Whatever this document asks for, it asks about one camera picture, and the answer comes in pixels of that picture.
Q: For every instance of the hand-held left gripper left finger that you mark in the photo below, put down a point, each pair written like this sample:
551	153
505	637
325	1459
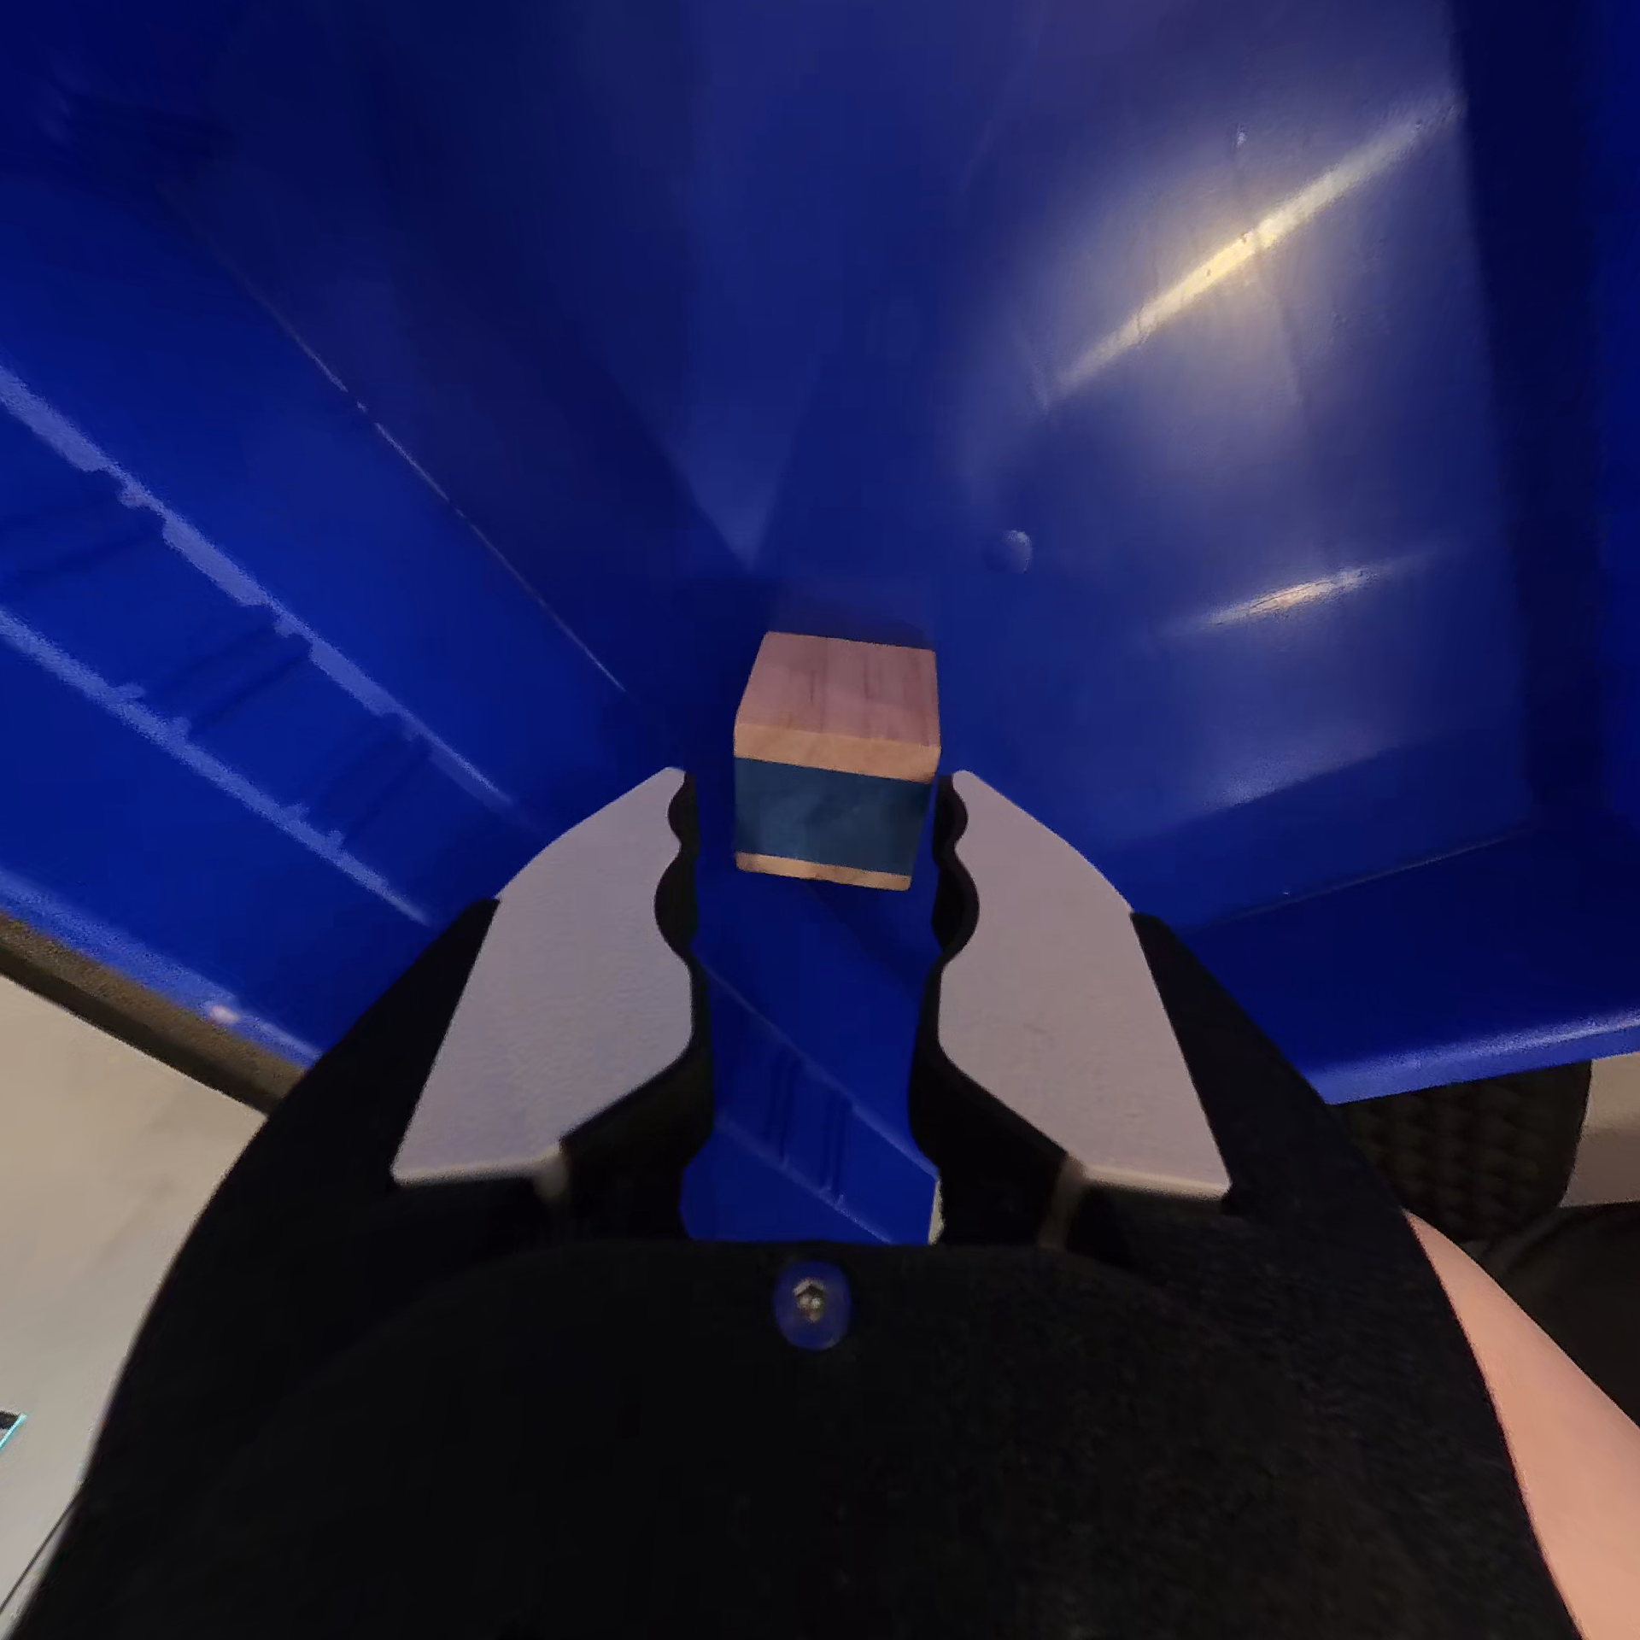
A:
565	1001

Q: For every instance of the blue plastic bin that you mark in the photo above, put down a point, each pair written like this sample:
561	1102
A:
385	513

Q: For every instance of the black mesh chair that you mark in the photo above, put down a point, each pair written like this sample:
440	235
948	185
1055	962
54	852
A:
1473	1153

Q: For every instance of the person's bare leg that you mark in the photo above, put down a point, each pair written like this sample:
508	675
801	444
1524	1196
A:
1563	1448

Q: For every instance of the wooden cube with blue mark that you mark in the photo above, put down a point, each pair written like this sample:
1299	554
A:
833	706

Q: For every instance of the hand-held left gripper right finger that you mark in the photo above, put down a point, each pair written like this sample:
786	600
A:
1063	1026

